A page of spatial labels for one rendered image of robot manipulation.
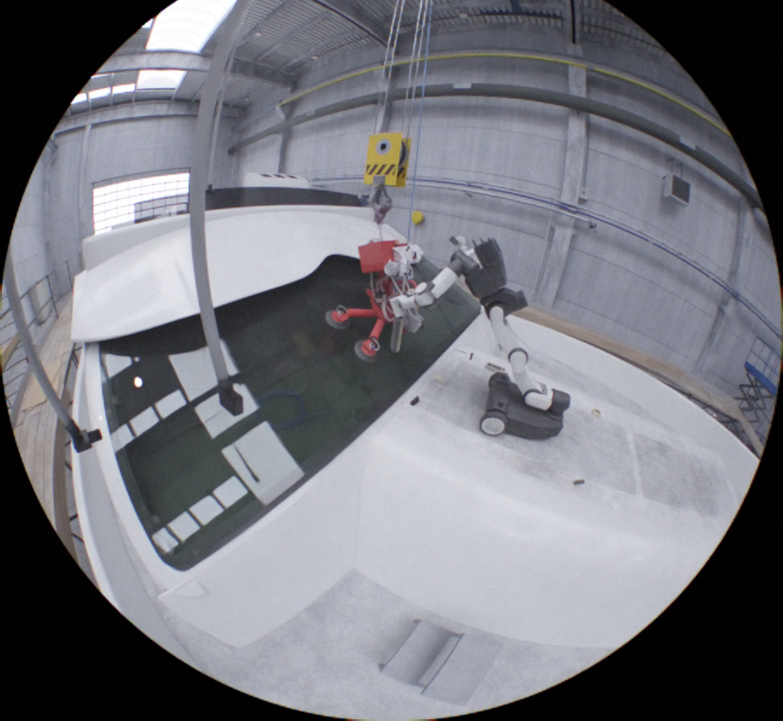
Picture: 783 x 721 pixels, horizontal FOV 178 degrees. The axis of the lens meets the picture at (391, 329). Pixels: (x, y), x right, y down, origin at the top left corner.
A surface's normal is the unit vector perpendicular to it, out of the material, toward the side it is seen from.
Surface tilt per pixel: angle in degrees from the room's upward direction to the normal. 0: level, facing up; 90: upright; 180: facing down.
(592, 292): 90
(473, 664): 0
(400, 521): 50
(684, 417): 90
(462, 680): 0
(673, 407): 90
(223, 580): 54
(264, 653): 0
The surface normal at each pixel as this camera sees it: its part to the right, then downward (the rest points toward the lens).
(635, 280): -0.55, 0.32
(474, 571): -0.35, -0.32
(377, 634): 0.12, -0.88
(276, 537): 0.69, -0.25
